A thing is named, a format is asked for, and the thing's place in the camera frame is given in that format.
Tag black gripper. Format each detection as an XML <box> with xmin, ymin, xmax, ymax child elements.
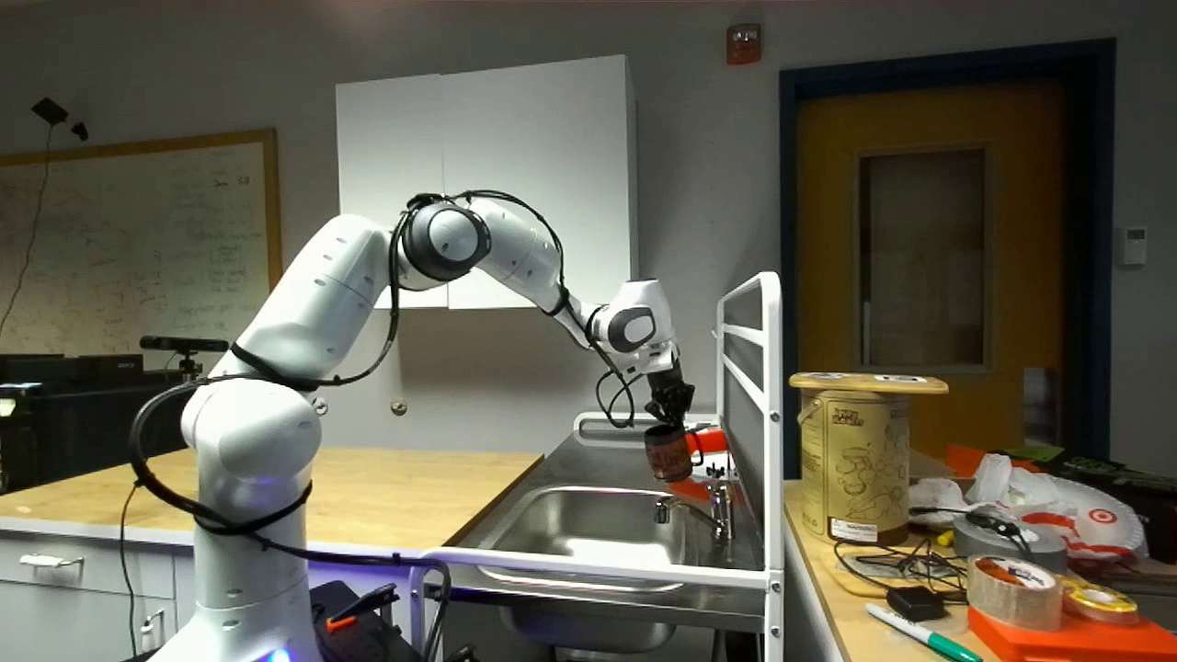
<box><xmin>642</xmin><ymin>365</ymin><xmax>700</xmax><ymax>445</ymax></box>

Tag brown ceramic mug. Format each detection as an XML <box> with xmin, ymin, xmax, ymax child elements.
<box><xmin>642</xmin><ymin>422</ymin><xmax>694</xmax><ymax>486</ymax></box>

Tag chrome sink faucet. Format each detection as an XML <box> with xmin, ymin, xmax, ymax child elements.
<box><xmin>669</xmin><ymin>476</ymin><xmax>743</xmax><ymax>556</ymax></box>

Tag stainless steel sink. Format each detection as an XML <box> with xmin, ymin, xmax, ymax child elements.
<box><xmin>437</xmin><ymin>409</ymin><xmax>769</xmax><ymax>656</ymax></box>

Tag red and white package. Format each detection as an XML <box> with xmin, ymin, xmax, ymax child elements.
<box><xmin>683</xmin><ymin>422</ymin><xmax>738</xmax><ymax>488</ymax></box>

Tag yellow door with window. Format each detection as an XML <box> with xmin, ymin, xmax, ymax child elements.
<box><xmin>778</xmin><ymin>37</ymin><xmax>1117</xmax><ymax>476</ymax></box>

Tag small black box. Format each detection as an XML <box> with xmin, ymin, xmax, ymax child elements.
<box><xmin>886</xmin><ymin>584</ymin><xmax>950</xmax><ymax>622</ymax></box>

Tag white projection board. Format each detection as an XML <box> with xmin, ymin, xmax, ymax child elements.
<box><xmin>335</xmin><ymin>53</ymin><xmax>641</xmax><ymax>312</ymax></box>

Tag green capped white marker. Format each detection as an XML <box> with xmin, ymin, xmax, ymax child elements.
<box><xmin>865</xmin><ymin>600</ymin><xmax>987</xmax><ymax>662</ymax></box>

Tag brown packing tape roll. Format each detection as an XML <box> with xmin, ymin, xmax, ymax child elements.
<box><xmin>963</xmin><ymin>552</ymin><xmax>1065</xmax><ymax>632</ymax></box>

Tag red fire alarm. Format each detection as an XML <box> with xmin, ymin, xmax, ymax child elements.
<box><xmin>726</xmin><ymin>24</ymin><xmax>765</xmax><ymax>69</ymax></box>

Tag white plastic bag red logo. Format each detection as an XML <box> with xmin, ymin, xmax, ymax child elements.
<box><xmin>908</xmin><ymin>449</ymin><xmax>1150</xmax><ymax>566</ymax></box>

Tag orange flat box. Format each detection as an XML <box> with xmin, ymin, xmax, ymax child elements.
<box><xmin>967</xmin><ymin>605</ymin><xmax>1177</xmax><ymax>662</ymax></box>

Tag round gold tin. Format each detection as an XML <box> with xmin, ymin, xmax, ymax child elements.
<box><xmin>1060</xmin><ymin>577</ymin><xmax>1144</xmax><ymax>627</ymax></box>

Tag wood framed whiteboard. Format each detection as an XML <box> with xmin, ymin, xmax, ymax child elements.
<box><xmin>0</xmin><ymin>126</ymin><xmax>285</xmax><ymax>360</ymax></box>

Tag black equipment case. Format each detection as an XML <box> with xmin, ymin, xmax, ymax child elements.
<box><xmin>0</xmin><ymin>350</ymin><xmax>187</xmax><ymax>495</ymax></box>

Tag grey drawer cabinet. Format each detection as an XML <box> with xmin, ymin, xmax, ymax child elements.
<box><xmin>0</xmin><ymin>518</ymin><xmax>197</xmax><ymax>662</ymax></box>

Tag white tube handle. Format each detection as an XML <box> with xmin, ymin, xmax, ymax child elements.
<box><xmin>571</xmin><ymin>412</ymin><xmax>658</xmax><ymax>445</ymax></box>

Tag white metal rack frame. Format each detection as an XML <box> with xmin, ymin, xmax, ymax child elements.
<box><xmin>713</xmin><ymin>268</ymin><xmax>787</xmax><ymax>662</ymax></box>

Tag thin black forearm cable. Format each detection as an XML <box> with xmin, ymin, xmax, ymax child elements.
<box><xmin>414</xmin><ymin>183</ymin><xmax>653</xmax><ymax>434</ymax></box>

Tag wooden cable spool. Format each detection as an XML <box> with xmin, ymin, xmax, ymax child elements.
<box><xmin>787</xmin><ymin>368</ymin><xmax>954</xmax><ymax>547</ymax></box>

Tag tangled wires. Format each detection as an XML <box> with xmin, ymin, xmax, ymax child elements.
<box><xmin>834</xmin><ymin>525</ymin><xmax>973</xmax><ymax>595</ymax></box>

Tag black camera on stand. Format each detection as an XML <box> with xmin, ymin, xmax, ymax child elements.
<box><xmin>136</xmin><ymin>330</ymin><xmax>232</xmax><ymax>382</ymax></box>

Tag white wall thermostat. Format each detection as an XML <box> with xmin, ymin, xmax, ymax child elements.
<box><xmin>1117</xmin><ymin>224</ymin><xmax>1156</xmax><ymax>273</ymax></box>

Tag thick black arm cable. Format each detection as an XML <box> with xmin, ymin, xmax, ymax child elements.
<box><xmin>126</xmin><ymin>197</ymin><xmax>425</xmax><ymax>566</ymax></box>

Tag silver drawer handle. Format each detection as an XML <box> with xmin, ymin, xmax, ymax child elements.
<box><xmin>16</xmin><ymin>552</ymin><xmax>89</xmax><ymax>584</ymax></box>

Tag black wall mounted camera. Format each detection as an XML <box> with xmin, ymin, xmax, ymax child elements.
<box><xmin>30</xmin><ymin>97</ymin><xmax>91</xmax><ymax>145</ymax></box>

